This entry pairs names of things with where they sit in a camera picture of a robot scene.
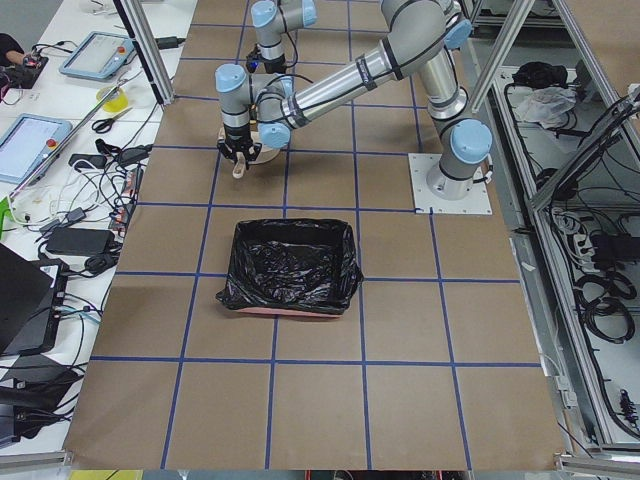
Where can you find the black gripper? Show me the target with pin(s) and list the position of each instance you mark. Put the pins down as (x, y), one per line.
(237, 135)

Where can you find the beige plastic dustpan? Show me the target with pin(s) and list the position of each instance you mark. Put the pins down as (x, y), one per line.
(241, 167)

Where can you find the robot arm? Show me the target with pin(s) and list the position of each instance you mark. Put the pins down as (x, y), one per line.
(261, 110)
(271, 20)

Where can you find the bin with black bag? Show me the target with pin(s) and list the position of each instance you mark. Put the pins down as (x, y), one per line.
(294, 266)

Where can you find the yellow tape roll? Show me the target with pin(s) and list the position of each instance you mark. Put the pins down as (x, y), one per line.
(115, 98)

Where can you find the black scissors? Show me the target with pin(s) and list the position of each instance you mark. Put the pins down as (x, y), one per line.
(105, 125)

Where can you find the upper teach pendant tablet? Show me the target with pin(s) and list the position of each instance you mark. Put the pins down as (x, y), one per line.
(98, 57)

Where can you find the teach pendant tablet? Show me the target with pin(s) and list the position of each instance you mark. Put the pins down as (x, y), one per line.
(27, 142)
(98, 57)

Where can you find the black power adapter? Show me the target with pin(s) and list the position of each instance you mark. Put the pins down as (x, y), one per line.
(79, 241)

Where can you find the lower teach pendant tablet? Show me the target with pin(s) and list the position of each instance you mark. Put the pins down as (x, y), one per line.
(27, 142)

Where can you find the black laptop computer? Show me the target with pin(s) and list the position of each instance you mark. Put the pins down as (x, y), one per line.
(32, 293)

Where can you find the white crumpled cloth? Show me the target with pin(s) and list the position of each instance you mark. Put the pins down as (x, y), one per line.
(548, 107)

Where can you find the aluminium frame post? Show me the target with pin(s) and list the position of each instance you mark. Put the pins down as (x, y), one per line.
(139, 31)

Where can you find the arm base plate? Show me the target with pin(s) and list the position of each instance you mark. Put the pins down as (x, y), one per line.
(434, 193)

